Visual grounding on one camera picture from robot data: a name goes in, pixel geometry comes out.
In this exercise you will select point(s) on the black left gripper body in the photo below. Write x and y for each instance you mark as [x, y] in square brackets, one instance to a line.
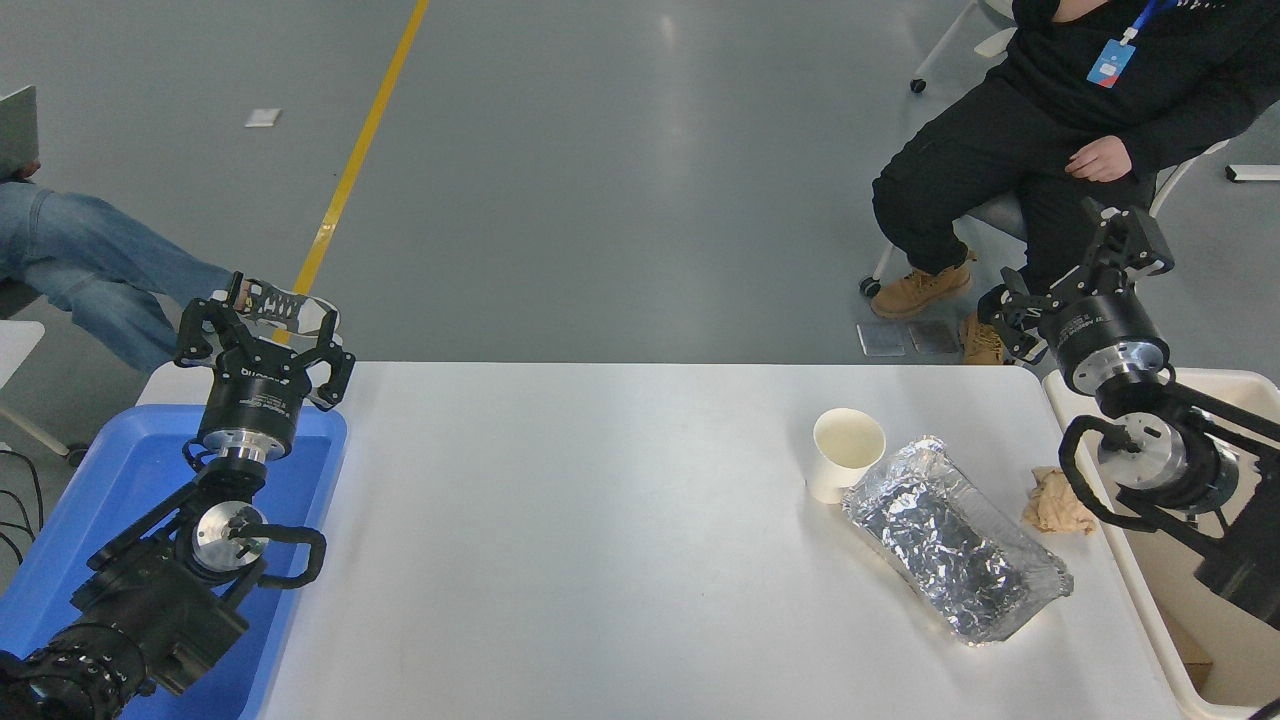
[255, 405]

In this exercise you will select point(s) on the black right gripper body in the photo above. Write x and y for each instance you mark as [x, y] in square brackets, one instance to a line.
[1100, 325]

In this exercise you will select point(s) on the white paper cup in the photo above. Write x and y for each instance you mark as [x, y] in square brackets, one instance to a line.
[832, 478]

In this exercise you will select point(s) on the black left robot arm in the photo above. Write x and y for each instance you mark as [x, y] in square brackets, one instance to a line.
[150, 600]

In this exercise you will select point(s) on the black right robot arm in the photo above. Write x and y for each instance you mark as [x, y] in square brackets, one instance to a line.
[1180, 460]

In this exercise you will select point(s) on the person's left hand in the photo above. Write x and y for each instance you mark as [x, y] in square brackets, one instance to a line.
[1102, 160]

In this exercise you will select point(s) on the grey square floor plate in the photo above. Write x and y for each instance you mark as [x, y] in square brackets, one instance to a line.
[881, 340]
[932, 338]

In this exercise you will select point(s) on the person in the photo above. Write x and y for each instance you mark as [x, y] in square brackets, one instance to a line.
[1000, 140]
[90, 260]

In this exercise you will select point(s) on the white floor bar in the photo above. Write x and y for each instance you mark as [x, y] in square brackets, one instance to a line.
[1255, 173]

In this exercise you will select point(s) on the blue plastic tray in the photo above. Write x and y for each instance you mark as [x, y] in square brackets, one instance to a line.
[120, 470]

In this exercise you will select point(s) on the crumpled tan paper ball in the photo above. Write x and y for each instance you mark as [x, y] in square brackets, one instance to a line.
[1045, 505]

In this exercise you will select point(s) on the crumpled foil tray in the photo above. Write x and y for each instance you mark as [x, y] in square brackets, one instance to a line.
[950, 545]

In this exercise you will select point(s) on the large pale bin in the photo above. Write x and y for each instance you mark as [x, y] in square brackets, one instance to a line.
[1150, 600]

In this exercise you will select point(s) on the brown cardboard piece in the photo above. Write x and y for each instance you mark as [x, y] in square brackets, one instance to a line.
[1196, 668]

